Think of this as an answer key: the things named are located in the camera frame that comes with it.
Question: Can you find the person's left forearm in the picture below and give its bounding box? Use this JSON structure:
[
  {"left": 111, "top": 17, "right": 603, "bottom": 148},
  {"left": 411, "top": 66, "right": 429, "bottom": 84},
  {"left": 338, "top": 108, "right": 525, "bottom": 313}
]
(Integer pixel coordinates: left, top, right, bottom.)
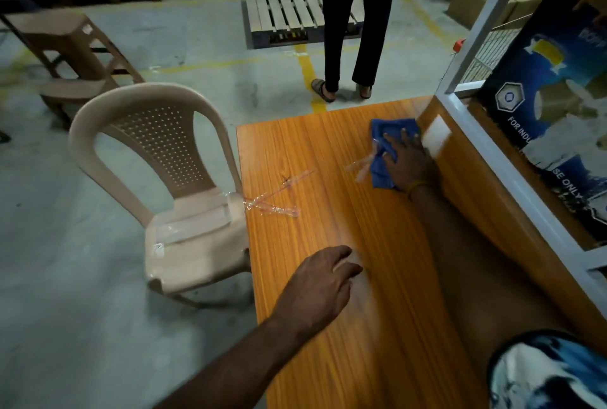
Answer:
[{"left": 154, "top": 311, "right": 309, "bottom": 409}]

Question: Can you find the person's right forearm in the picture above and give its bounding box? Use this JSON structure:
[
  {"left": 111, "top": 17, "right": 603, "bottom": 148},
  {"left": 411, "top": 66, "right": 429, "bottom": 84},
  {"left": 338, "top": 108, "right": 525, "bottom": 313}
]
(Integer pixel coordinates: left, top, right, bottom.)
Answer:
[{"left": 407, "top": 183, "right": 577, "bottom": 383}]

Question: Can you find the long clear tape scrap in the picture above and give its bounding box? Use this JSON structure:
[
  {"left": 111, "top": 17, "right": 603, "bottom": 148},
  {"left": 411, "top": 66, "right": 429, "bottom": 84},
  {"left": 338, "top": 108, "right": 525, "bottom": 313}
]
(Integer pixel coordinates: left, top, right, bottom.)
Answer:
[{"left": 243, "top": 168, "right": 317, "bottom": 218}]

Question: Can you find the white metal frame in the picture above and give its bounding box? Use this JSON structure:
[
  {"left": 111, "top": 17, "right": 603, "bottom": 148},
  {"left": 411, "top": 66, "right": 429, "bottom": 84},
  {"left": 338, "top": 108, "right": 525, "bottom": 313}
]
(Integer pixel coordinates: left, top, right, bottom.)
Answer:
[{"left": 435, "top": 0, "right": 607, "bottom": 320}]

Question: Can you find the dark blue printed poster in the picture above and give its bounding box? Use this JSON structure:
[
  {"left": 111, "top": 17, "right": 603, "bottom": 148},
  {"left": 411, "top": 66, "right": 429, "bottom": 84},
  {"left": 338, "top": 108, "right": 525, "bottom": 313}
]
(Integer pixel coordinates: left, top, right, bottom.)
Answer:
[{"left": 475, "top": 0, "right": 607, "bottom": 244}]

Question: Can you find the blue white patterned shirt sleeve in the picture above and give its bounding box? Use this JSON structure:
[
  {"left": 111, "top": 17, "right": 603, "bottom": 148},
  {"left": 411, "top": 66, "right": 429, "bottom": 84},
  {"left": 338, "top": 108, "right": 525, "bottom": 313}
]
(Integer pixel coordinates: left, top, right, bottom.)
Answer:
[{"left": 487, "top": 329, "right": 607, "bottom": 409}]

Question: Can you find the person's left hand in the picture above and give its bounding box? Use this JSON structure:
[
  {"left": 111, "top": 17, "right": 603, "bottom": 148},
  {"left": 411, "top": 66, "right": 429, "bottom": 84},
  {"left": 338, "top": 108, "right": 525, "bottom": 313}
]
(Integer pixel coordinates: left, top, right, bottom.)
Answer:
[{"left": 273, "top": 245, "right": 364, "bottom": 343}]

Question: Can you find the short clear tape scrap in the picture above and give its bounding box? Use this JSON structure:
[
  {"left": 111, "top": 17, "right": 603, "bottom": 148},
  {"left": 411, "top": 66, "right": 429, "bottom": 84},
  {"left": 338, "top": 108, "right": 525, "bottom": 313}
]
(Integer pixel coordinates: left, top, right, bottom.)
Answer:
[{"left": 345, "top": 138, "right": 383, "bottom": 183}]

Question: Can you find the brown plastic stool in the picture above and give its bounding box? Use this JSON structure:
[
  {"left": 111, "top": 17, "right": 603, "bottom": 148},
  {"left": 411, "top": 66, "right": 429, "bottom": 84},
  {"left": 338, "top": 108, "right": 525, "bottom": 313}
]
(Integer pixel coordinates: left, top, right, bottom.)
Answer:
[{"left": 0, "top": 9, "right": 146, "bottom": 131}]

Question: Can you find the white wire mesh panel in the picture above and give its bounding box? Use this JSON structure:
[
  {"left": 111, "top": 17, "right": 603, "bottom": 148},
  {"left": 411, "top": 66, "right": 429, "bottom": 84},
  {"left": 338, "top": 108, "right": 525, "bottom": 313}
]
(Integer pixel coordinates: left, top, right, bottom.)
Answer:
[{"left": 461, "top": 26, "right": 523, "bottom": 85}]

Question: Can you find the blue cleaning cloth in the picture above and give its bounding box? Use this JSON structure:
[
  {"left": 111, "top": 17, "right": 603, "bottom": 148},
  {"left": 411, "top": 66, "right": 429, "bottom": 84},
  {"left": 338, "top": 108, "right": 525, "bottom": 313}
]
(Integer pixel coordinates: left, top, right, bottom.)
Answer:
[{"left": 369, "top": 118, "right": 421, "bottom": 189}]

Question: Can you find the person's right hand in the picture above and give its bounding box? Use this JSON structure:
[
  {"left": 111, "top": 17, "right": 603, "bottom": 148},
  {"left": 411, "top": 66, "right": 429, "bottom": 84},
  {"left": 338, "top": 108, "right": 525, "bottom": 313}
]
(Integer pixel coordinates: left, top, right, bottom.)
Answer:
[{"left": 381, "top": 128, "right": 440, "bottom": 192}]

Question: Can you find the light wooden pallet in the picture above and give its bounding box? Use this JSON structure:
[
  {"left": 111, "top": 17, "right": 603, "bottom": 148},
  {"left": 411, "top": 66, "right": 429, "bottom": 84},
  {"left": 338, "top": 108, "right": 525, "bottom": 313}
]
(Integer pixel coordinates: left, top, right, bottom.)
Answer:
[{"left": 242, "top": 0, "right": 366, "bottom": 50}]

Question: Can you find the beige plastic chair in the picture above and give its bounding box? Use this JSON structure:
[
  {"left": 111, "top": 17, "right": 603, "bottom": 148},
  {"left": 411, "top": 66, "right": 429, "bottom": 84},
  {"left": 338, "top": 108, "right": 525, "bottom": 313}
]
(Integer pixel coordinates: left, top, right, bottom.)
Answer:
[{"left": 68, "top": 82, "right": 253, "bottom": 308}]

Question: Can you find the white rectangular sticker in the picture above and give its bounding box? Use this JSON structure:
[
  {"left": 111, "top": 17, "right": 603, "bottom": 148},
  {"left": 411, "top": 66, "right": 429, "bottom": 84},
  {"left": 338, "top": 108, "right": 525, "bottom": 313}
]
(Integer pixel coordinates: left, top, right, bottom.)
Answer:
[{"left": 420, "top": 114, "right": 451, "bottom": 158}]

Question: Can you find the clear tape strip on chair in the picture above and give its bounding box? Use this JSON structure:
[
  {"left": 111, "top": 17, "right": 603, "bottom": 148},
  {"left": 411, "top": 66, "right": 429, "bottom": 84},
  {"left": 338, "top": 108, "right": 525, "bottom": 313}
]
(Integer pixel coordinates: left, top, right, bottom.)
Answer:
[{"left": 152, "top": 191, "right": 245, "bottom": 254}]

